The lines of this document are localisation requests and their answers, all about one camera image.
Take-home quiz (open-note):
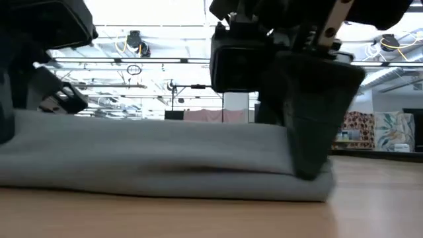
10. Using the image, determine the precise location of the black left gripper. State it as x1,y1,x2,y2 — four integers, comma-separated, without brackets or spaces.
0,36,89,145

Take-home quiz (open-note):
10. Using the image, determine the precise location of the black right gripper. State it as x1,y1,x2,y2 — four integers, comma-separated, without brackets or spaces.
210,0,355,127

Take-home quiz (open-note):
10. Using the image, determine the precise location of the grey towel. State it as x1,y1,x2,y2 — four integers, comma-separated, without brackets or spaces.
0,108,336,203

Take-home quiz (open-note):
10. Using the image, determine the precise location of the white building pillar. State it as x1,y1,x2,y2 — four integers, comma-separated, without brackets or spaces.
224,92,250,112

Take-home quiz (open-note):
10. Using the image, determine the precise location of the wooden workbench with bottles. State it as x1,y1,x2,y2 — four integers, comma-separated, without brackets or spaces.
332,130,374,150

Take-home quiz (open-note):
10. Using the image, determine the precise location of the brown flower print cloth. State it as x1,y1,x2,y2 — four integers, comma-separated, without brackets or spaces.
339,111,376,150

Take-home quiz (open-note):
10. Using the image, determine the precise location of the pink hanging cloth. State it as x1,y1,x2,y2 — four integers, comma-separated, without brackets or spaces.
183,108,249,124

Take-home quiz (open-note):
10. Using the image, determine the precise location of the leaf print cloth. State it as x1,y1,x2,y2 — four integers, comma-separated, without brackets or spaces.
374,112,416,153

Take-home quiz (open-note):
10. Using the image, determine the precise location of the small black monitor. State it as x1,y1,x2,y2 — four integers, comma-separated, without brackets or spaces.
164,110,185,121

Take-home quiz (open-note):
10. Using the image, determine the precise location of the dark cabinet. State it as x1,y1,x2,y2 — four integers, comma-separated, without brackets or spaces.
402,108,423,153

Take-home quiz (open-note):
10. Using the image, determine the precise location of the long ceiling light bar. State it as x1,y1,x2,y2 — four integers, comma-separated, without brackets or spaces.
54,56,423,68

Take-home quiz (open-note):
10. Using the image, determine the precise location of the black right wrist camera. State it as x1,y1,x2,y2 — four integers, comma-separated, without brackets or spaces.
210,24,277,95

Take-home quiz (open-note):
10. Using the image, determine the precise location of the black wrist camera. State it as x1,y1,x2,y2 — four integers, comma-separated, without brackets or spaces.
210,24,277,95
0,0,99,51

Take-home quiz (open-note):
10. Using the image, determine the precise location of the silver ventilation duct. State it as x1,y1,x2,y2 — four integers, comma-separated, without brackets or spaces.
358,65,423,97

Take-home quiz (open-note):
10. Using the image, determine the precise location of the black metal frame stand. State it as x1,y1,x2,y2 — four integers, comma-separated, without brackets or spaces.
171,84,225,124

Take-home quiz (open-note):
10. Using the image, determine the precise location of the black table edge rail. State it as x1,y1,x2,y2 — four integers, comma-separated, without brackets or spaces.
331,148,423,163

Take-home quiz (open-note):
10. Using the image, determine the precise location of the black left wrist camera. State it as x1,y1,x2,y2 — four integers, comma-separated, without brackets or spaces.
0,0,99,51

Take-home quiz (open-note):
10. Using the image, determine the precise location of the black ceiling cable reel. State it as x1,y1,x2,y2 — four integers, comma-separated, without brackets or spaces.
126,30,151,59
379,34,401,53

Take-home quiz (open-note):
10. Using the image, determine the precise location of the black hanging cable loop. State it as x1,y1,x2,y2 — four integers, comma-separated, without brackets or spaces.
126,64,143,77

